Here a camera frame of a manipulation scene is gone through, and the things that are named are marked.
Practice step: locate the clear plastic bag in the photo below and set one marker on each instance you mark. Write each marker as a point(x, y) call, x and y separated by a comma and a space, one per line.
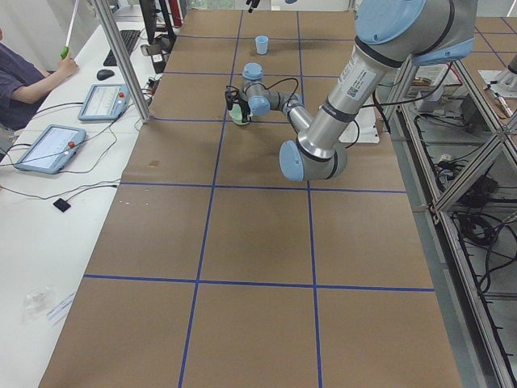
point(36, 303)

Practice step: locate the black computer mouse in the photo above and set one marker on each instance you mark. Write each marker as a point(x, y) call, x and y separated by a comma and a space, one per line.
point(104, 74)

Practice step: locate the aluminium frame rail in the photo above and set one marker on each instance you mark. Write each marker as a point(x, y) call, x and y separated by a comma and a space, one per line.
point(461, 122)

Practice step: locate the far blue teach pendant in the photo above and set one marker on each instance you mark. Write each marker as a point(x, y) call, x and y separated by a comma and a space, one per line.
point(104, 102)

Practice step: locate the near blue teach pendant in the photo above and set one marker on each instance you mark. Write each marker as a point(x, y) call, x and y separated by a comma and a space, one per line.
point(52, 149)

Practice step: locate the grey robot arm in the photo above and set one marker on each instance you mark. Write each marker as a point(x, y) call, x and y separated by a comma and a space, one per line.
point(387, 33)

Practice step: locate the black monitor stand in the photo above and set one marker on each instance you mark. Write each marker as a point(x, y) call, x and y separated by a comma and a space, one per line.
point(158, 28)

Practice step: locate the light green bowl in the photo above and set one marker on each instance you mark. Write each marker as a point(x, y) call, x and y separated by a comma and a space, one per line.
point(236, 115)

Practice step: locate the seated person dark shirt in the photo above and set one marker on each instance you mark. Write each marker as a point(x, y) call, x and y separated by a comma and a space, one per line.
point(24, 87)

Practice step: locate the small black square pad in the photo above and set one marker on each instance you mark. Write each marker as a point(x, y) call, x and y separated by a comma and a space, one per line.
point(62, 205)

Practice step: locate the green plastic tool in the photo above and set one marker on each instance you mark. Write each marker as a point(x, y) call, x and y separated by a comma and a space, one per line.
point(65, 50)

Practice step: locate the light blue plastic cup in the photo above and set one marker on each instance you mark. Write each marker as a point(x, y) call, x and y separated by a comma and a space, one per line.
point(261, 44)

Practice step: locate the brown paper table cover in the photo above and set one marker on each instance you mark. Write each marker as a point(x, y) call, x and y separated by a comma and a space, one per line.
point(213, 270)

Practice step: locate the aluminium frame post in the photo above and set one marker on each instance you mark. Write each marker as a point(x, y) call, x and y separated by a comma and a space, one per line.
point(117, 46)

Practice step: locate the blue teach pendant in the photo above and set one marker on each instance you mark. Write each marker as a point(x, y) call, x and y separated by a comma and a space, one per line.
point(104, 102)
point(52, 149)

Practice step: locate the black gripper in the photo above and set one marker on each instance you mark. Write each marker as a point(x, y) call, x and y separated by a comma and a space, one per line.
point(243, 107)

